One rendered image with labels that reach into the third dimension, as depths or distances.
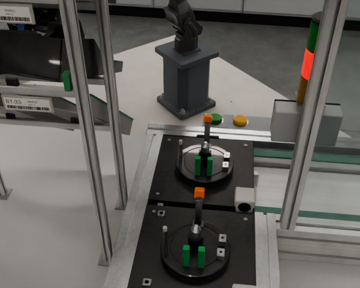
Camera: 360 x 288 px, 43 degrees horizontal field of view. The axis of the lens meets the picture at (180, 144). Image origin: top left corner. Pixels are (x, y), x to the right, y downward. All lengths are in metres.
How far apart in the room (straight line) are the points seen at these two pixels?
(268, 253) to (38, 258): 0.52
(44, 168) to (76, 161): 0.09
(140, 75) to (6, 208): 0.73
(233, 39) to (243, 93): 2.37
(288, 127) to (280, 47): 3.02
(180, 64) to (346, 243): 0.67
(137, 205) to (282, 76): 2.54
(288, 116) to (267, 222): 0.27
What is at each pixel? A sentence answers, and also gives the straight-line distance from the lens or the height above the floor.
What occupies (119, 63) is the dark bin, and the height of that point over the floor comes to 1.21.
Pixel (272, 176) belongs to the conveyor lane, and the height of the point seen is 0.92.
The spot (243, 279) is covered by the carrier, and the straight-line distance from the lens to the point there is 0.91.
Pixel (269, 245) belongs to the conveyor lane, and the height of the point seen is 0.96.
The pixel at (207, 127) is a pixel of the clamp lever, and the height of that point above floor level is 1.05.
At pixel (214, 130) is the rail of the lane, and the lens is 1.24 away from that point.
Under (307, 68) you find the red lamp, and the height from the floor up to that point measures 1.33.
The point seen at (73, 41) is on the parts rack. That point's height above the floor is 1.40.
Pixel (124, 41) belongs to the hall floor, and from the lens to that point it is 3.91.
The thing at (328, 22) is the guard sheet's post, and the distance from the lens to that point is 0.73.
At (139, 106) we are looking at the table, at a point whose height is 0.86.
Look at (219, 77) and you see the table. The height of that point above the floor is 0.86.
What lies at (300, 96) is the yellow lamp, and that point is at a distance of 0.83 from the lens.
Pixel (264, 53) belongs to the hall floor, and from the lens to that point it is 3.75.
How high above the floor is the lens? 1.71
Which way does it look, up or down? 39 degrees down
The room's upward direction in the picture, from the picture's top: straight up
